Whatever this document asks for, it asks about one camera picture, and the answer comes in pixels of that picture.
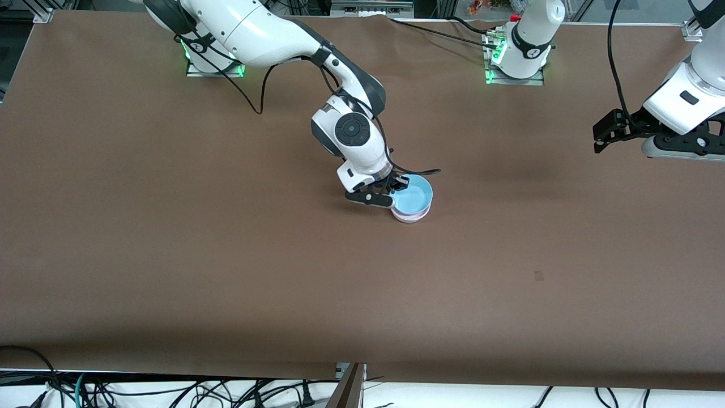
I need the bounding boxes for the light blue bowl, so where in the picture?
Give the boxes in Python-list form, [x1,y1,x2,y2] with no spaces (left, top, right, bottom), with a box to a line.
[393,174,434,214]

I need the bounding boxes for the brown table cover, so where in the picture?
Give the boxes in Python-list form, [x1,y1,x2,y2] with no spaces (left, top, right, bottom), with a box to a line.
[0,11,725,392]

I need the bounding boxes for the orange toy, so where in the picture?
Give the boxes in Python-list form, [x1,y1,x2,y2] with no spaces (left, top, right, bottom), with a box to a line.
[467,0,510,16]

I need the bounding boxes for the grey power strip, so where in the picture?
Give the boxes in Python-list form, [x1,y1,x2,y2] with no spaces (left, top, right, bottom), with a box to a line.
[331,0,414,16]

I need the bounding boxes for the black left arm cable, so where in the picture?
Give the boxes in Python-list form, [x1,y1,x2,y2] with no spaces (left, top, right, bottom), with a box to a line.
[607,0,638,131]

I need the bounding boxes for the long black table cable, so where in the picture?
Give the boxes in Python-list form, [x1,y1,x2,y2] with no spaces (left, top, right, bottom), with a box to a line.
[388,17,499,49]

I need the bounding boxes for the short black table cable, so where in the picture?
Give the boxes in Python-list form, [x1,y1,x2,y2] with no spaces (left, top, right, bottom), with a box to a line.
[447,16,496,35]

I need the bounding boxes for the dark metal post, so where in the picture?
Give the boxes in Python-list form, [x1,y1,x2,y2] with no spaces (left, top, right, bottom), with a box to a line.
[326,363,368,408]

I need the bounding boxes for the teal floor cable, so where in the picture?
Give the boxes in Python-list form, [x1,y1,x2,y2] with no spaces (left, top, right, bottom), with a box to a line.
[74,373,91,408]

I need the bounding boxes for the thick black floor cable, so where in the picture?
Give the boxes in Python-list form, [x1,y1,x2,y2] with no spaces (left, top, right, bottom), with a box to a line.
[0,346,57,408]

